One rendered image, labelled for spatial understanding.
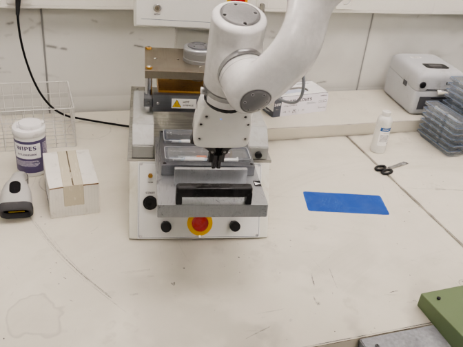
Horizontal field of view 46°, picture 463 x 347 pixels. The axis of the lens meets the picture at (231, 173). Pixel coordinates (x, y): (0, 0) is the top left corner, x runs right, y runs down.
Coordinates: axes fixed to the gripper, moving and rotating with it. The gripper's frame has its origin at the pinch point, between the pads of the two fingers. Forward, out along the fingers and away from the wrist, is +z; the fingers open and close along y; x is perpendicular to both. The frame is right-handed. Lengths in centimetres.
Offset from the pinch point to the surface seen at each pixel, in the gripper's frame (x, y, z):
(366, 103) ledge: 78, 72, 57
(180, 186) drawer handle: -3.4, -6.6, 4.9
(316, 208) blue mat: 16, 34, 40
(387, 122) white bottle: 50, 66, 40
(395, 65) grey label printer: 89, 84, 48
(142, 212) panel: 8.6, -13.4, 29.9
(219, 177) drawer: 2.0, 1.8, 8.7
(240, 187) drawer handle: -3.9, 4.9, 4.9
